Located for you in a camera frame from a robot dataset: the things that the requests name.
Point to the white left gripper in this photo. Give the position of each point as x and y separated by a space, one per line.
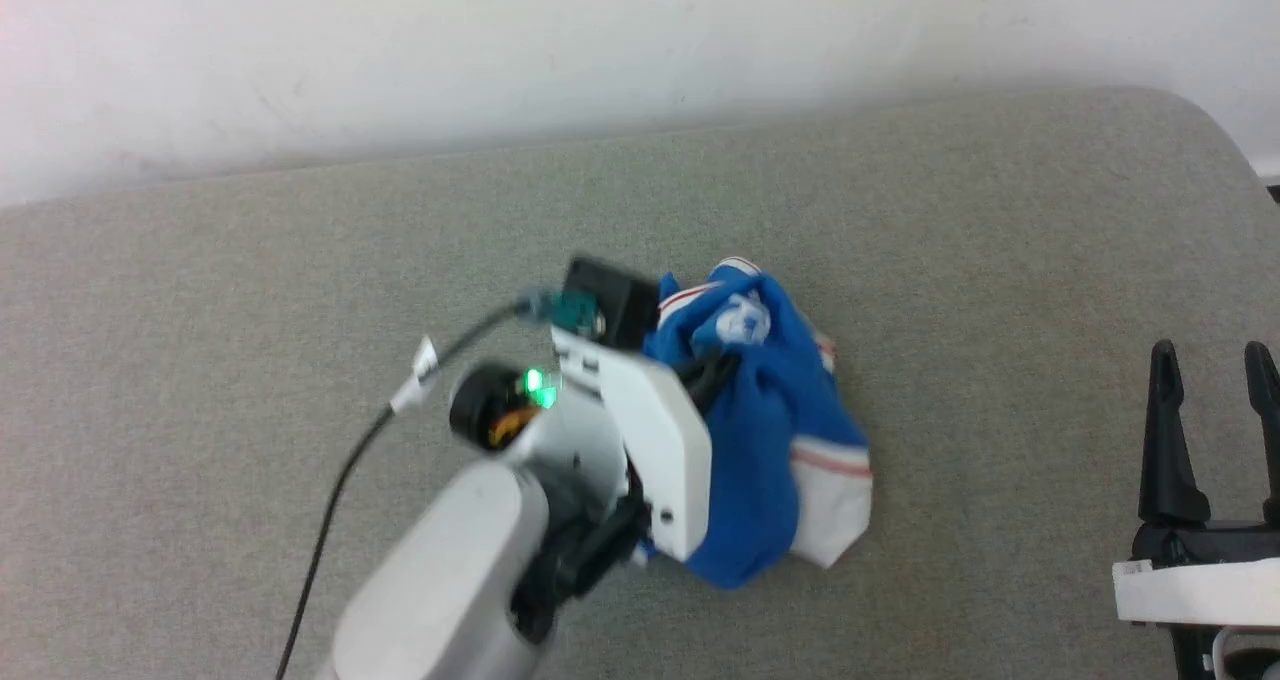
660 440

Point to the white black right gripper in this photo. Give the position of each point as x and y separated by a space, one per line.
1200 590

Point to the blue garment with white trim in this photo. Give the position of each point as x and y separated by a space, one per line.
760 440

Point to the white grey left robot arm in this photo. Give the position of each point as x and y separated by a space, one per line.
450 580

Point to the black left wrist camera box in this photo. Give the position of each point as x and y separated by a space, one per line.
615 295

